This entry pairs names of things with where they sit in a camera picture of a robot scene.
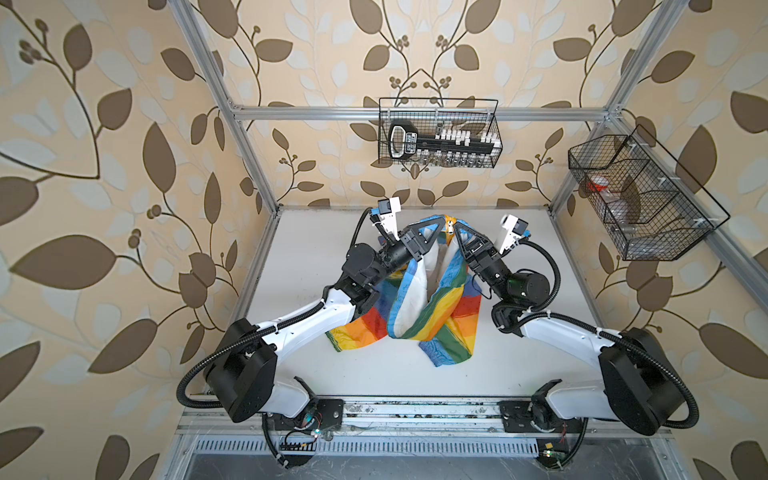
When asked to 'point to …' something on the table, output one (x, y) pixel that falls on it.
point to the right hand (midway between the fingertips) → (456, 230)
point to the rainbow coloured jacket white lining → (433, 300)
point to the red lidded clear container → (598, 183)
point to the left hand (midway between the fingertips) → (448, 223)
